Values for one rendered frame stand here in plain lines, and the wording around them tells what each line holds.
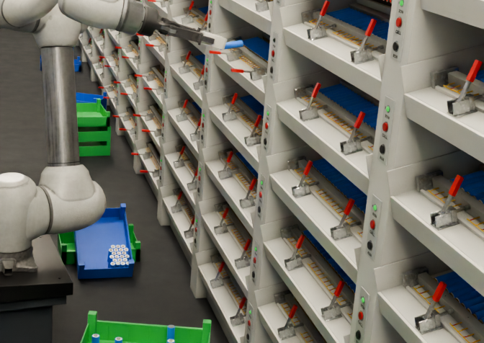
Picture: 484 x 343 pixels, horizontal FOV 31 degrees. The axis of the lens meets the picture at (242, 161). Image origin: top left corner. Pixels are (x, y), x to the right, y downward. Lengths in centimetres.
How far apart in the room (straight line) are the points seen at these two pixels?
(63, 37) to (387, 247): 147
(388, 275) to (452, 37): 46
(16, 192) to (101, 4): 71
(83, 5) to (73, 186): 74
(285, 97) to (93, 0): 54
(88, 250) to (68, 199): 64
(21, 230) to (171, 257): 93
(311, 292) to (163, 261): 144
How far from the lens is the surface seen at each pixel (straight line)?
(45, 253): 291
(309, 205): 209
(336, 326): 196
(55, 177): 280
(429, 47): 159
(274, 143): 229
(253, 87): 246
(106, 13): 226
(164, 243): 364
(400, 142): 161
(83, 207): 281
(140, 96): 436
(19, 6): 264
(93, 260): 337
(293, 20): 222
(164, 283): 330
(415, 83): 159
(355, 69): 178
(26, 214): 273
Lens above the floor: 141
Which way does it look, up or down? 17 degrees down
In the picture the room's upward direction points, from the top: 5 degrees clockwise
